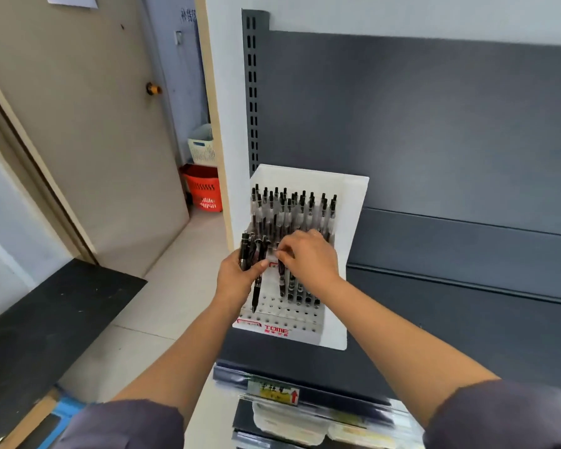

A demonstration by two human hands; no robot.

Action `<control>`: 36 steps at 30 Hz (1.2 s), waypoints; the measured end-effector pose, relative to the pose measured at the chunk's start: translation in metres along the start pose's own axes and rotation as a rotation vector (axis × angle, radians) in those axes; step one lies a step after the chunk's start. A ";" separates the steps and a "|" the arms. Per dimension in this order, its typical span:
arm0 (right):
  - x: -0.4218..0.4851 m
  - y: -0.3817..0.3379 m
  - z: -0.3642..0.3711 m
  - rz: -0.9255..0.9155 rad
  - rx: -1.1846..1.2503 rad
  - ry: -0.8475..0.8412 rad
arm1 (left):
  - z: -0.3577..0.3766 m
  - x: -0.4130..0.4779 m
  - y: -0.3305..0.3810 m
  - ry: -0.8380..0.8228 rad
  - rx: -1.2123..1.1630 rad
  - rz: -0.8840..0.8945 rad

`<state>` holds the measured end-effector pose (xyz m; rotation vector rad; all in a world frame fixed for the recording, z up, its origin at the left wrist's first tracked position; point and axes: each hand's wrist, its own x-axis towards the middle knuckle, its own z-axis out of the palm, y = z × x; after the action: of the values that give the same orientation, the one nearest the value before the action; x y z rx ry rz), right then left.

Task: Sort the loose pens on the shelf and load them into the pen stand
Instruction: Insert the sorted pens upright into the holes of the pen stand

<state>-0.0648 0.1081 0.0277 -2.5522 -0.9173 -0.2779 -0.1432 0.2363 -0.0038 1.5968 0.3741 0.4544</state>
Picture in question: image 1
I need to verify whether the white woven basket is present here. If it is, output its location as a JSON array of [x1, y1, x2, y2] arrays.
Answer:
[[188, 123, 216, 167]]

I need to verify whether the white slotted shelf upright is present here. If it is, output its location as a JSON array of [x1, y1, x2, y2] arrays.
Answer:
[[241, 9, 271, 178]]

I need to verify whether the brown door frame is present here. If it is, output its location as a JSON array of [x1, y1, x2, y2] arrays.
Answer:
[[0, 58, 99, 266]]

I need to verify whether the brown cardboard piece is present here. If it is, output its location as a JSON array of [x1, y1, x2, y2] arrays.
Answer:
[[0, 387, 59, 449]]

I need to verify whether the beige door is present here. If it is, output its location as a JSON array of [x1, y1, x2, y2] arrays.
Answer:
[[0, 0, 190, 279]]

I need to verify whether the person's left hand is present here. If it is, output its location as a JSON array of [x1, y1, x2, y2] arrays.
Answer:
[[214, 249, 271, 319]]

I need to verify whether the grey right sleeve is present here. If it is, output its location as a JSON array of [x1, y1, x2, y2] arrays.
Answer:
[[423, 379, 561, 449]]

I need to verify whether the grey sleeve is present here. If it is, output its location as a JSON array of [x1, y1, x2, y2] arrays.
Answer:
[[58, 399, 186, 449], [423, 379, 561, 449]]

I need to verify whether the yellow green price tag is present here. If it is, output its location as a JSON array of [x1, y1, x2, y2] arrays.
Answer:
[[246, 377, 301, 407]]

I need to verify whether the dark grey shelf unit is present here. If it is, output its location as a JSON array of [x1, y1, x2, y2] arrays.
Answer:
[[213, 9, 561, 449]]

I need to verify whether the person's right hand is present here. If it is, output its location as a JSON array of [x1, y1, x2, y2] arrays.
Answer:
[[276, 228, 342, 300]]

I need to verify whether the person's left forearm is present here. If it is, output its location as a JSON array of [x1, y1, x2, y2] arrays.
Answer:
[[112, 303, 237, 426]]

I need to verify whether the blue plastic object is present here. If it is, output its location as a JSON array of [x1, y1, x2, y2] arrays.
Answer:
[[27, 395, 87, 449]]

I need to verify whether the clear-barrel pen group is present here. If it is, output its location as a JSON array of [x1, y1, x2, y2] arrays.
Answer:
[[248, 183, 338, 244]]

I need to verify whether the red plastic basket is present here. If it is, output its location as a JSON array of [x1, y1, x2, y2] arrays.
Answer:
[[180, 164, 224, 213]]

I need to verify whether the white yellow food container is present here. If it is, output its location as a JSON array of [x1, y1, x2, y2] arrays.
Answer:
[[327, 423, 398, 449], [252, 402, 330, 447]]

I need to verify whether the person's right forearm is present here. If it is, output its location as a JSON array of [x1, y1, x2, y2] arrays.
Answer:
[[320, 278, 501, 428]]

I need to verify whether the grey left sleeve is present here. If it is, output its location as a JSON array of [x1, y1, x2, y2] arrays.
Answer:
[[58, 399, 186, 449]]

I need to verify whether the black rubber-grip pen group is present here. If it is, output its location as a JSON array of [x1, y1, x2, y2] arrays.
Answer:
[[277, 264, 321, 308]]

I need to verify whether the white tiered pen holder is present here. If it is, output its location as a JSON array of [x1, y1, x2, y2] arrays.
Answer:
[[232, 163, 370, 351]]

